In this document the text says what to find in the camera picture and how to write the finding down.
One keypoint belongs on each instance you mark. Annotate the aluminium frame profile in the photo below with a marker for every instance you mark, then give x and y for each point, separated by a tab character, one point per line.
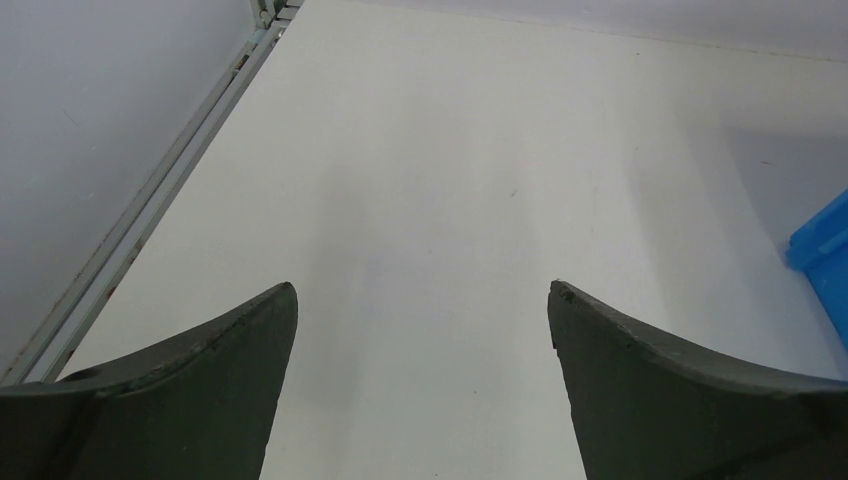
106	106

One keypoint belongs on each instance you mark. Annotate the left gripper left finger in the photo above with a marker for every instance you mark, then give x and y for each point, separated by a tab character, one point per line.
197	405

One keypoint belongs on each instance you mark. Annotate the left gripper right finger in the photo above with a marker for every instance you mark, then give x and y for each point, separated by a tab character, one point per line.
647	404

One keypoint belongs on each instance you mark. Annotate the blue plastic bin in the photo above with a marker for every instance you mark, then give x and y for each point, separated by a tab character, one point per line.
818	249

